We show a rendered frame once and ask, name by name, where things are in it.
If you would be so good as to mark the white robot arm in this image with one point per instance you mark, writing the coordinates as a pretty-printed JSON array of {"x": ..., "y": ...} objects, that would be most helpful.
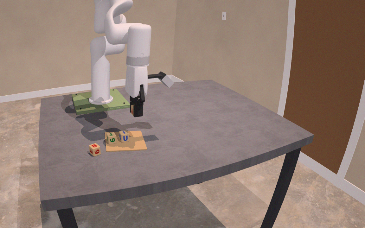
[{"x": 108, "y": 19}]

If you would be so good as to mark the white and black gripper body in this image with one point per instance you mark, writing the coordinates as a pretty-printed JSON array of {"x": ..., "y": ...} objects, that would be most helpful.
[{"x": 136, "y": 76}]

